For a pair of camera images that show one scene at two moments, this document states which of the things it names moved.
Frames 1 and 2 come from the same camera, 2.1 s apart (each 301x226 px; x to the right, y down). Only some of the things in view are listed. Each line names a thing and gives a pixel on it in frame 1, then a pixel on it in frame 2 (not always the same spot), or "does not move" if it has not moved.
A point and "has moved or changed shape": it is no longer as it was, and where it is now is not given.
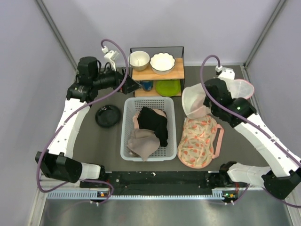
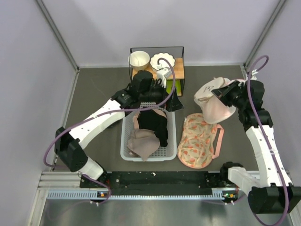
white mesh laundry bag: x=193 y=97 has moved or changed shape
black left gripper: x=129 y=85 → x=173 y=103
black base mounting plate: x=160 y=183 does not move
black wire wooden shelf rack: x=160 y=70 does not move
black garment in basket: x=149 y=119 does not move
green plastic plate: x=168 y=88 does not move
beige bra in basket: x=143 y=142 does not move
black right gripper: x=206 y=101 → x=221 y=92
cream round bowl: x=139 y=60 does not move
